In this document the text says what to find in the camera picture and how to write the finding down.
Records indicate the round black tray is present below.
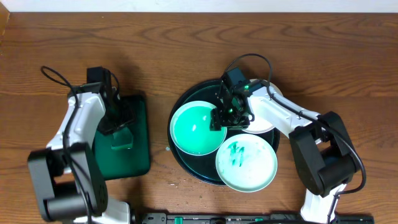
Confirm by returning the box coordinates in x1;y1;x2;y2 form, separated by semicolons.
168;79;280;185

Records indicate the mint green plate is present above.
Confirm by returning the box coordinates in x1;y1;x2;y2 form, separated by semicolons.
169;101;227;156
215;134;278;193

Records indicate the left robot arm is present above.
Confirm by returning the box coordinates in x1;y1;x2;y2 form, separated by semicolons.
27;82;132;223

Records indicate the green scrubbing sponge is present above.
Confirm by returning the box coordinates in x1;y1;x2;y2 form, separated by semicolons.
111;127;134;151

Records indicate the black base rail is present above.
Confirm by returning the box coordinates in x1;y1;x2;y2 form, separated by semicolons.
137;213;375;224

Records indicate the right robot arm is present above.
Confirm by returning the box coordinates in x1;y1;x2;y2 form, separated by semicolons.
211;80;366;223

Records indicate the rectangular dark green tray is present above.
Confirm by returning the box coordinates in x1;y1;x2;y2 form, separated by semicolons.
93;95;150;180

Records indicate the white plate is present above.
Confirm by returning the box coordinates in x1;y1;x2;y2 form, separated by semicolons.
241;78;284;135

